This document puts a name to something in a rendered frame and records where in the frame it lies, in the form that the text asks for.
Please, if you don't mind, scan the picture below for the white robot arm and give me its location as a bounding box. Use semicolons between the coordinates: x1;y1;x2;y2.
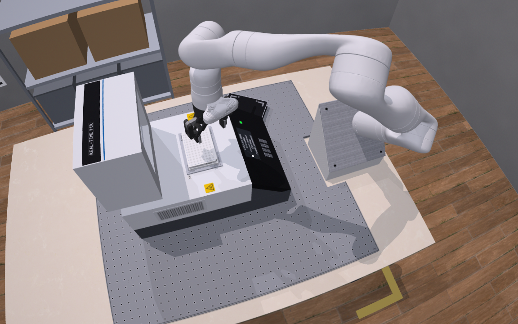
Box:
179;21;438;153

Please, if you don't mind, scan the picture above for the black rectangular frame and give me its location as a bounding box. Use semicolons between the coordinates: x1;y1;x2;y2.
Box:
228;93;268;119

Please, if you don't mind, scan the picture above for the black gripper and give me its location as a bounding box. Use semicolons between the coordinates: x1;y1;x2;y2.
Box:
183;104;233;144

